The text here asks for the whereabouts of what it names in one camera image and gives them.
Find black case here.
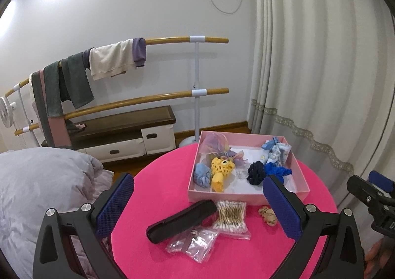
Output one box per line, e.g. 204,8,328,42
146,200,218,244

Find low white drawer cabinet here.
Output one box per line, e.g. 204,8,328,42
41,106,177,164

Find small white drawer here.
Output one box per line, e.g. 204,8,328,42
141,125,175,155

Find bag of cotton swabs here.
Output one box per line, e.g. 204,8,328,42
212,200,251,240

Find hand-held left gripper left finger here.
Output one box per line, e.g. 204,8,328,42
32,172,136,279

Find pink shallow box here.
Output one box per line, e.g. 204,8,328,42
187,131,310,206

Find grey green towel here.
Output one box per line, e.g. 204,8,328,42
43,61,67,119

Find white standing fan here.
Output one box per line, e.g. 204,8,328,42
0,96,18,129

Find light blue printed cloth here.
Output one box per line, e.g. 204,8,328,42
261,136,292,166

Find wooden ballet barre rail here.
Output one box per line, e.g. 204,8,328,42
15,88,230,136
4,36,229,98

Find dark grey towel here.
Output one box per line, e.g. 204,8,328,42
60,52,95,110

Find brown patterned hair tie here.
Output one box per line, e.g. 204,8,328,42
258,206,278,227

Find grey duvet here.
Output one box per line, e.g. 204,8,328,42
0,147,115,279

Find bright blue scrunchie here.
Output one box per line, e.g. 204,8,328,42
264,162,293,180

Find white barre post with base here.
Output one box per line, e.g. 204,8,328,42
179,35,207,148

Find navy scrunchie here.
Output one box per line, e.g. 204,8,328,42
246,161,268,186

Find person's right hand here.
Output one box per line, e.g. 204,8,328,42
364,237,390,279

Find cream cloth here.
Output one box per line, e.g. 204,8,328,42
89,39,137,81

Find round pink table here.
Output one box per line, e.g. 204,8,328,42
109,143,339,279

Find cream lace-trimmed curtain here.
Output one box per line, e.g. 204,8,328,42
246,0,395,203

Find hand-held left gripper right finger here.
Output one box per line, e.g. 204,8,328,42
262,175,366,279

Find yellow crochet toy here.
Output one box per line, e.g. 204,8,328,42
210,156,236,194

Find purple pink frilly hair tie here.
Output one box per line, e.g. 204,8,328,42
223,149,248,170

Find pink organza scrunchie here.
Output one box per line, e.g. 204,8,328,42
201,132,233,160

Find pink and grey cloth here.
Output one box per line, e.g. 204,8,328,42
29,71,73,148

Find wide white drawer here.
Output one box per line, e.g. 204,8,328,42
88,140,146,163

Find light blue scrunchie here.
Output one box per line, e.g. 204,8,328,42
193,163,212,190

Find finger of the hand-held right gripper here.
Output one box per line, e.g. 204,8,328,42
368,170,395,198
346,175,395,205

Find purple cloth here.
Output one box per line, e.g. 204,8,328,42
133,37,147,68

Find clear plastic bag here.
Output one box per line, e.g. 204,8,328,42
166,225,220,264

